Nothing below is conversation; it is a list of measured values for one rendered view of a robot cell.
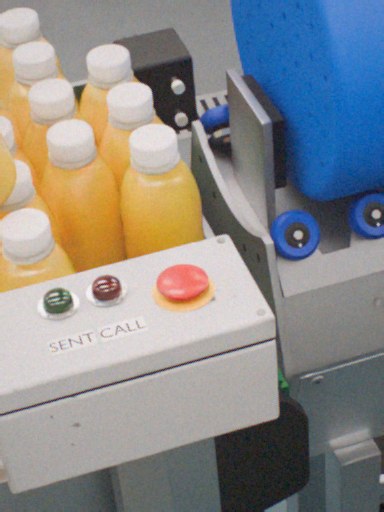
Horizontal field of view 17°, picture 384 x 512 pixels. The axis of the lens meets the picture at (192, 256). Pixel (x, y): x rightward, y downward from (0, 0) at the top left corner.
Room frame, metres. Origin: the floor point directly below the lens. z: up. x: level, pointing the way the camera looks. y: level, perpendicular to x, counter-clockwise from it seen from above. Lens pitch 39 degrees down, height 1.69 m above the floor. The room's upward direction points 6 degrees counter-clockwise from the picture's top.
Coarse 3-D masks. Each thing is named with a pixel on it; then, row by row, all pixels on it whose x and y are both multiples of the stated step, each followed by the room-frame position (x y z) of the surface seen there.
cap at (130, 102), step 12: (120, 84) 0.98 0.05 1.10; (132, 84) 0.97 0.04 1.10; (108, 96) 0.96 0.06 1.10; (120, 96) 0.96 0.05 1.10; (132, 96) 0.95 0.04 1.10; (144, 96) 0.95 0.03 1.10; (108, 108) 0.95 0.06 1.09; (120, 108) 0.94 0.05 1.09; (132, 108) 0.94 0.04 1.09; (144, 108) 0.94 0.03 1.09; (120, 120) 0.94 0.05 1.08; (132, 120) 0.94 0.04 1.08
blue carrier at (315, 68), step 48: (240, 0) 1.11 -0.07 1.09; (288, 0) 0.98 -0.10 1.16; (336, 0) 0.92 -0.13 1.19; (240, 48) 1.12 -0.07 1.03; (288, 48) 0.99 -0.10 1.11; (336, 48) 0.90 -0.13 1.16; (288, 96) 0.99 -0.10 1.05; (336, 96) 0.89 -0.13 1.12; (288, 144) 1.00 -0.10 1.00; (336, 144) 0.89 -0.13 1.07; (336, 192) 0.91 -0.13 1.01
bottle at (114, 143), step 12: (108, 120) 0.95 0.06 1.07; (144, 120) 0.95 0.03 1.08; (156, 120) 0.96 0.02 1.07; (108, 132) 0.95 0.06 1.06; (120, 132) 0.94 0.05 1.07; (108, 144) 0.94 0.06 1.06; (120, 144) 0.94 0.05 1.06; (108, 156) 0.94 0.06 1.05; (120, 156) 0.93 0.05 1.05; (120, 168) 0.93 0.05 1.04; (120, 180) 0.93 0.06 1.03
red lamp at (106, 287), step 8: (96, 280) 0.70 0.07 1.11; (104, 280) 0.70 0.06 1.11; (112, 280) 0.69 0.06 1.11; (96, 288) 0.69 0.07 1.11; (104, 288) 0.69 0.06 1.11; (112, 288) 0.69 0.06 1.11; (120, 288) 0.69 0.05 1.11; (96, 296) 0.69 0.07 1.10; (104, 296) 0.68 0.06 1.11; (112, 296) 0.69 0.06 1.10
